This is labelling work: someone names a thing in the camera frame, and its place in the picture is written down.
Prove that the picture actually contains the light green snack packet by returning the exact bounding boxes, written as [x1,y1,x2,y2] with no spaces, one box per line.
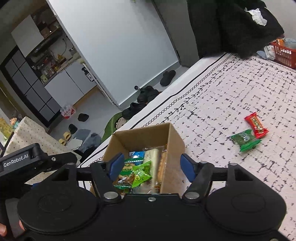
[132,161,152,188]

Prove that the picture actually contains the orange cracker pack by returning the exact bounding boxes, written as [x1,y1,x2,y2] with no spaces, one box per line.
[154,148,167,190]

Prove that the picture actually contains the yellow blueberry cake pack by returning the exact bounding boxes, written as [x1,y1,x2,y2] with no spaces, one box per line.
[143,148,161,187]

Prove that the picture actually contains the dark green candy packet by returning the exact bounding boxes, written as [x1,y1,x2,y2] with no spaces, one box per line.
[230,129,261,152]

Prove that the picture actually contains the green white peanut packet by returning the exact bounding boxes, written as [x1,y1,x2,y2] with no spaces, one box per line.
[113,158,144,190]

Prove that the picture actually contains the person left hand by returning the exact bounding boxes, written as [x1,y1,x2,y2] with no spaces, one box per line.
[1,220,26,240]

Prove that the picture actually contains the brown cardboard box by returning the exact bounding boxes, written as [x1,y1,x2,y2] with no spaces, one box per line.
[91,123,189,195]

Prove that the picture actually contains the blue bath mat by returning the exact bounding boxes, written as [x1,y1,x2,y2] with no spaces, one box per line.
[66,129,101,153]

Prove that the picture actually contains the dotted cream tablecloth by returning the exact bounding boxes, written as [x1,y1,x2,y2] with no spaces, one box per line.
[4,116,81,166]

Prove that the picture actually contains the green leaf cartoon rug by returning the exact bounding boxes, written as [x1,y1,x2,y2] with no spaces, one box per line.
[101,112,127,142]

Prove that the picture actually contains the bottled water pack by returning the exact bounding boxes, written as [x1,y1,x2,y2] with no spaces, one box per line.
[60,104,76,119]

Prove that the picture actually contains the red candy bar wrapper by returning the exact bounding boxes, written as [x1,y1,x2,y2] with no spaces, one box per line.
[244,112,269,138]

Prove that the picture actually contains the pile of black shoes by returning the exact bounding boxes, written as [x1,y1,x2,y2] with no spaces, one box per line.
[122,86,160,120]

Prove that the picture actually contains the white kitchen cabinet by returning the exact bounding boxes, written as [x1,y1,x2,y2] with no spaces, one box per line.
[45,60,97,108]

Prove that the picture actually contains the black slipper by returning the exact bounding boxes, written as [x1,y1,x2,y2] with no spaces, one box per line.
[160,70,176,87]

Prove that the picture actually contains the red plastic basket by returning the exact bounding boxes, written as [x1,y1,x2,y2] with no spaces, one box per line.
[271,39,296,69]

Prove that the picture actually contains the black clothes on chair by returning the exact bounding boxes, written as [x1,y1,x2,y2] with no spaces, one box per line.
[187,1,284,58]

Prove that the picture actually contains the grey door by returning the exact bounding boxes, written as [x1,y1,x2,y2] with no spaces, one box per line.
[152,0,199,68]

